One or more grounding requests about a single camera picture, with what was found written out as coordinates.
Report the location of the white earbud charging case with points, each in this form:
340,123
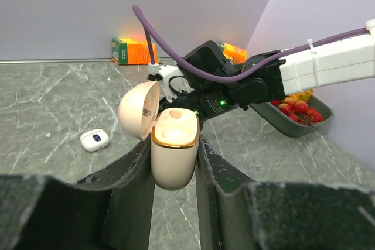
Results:
94,140

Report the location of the beige earbud charging case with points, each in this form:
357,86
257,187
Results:
174,134

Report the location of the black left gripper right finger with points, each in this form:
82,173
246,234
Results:
236,212

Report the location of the orange box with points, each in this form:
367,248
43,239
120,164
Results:
233,53
130,51

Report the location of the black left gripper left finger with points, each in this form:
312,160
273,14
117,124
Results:
109,209

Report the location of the red yellow cherry bunch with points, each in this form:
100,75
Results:
298,111

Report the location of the orange spiky fruit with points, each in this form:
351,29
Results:
303,96

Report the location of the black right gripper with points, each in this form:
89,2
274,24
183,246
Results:
208,99

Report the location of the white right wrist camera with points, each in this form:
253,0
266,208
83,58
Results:
173,81

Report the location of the dark green fruit tray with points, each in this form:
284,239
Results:
286,125

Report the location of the orange box centre back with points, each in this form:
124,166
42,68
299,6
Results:
130,51

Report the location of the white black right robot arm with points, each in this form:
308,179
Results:
274,75

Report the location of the orange box right back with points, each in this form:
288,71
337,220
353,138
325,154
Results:
233,53

